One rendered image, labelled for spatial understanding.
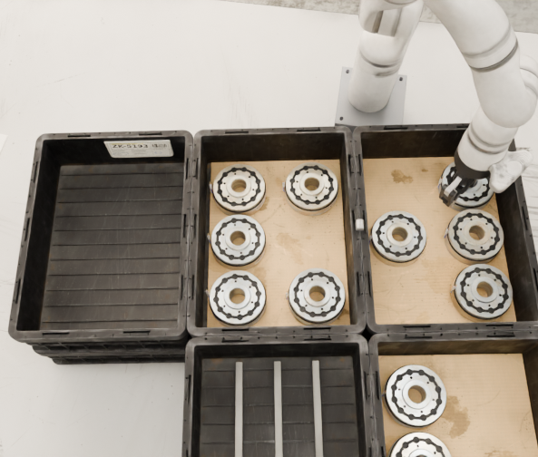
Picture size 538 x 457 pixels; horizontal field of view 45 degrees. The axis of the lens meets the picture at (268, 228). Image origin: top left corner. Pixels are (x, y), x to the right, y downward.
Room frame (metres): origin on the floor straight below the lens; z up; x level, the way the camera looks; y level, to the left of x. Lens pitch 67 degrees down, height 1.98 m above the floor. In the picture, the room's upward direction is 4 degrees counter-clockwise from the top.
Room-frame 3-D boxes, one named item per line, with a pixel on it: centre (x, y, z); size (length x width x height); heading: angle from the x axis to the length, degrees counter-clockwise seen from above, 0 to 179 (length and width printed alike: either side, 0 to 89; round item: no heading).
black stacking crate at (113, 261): (0.47, 0.29, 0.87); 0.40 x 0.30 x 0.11; 177
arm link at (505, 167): (0.51, -0.38, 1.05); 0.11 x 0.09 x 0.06; 41
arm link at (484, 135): (0.54, -0.37, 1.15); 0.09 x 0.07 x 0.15; 158
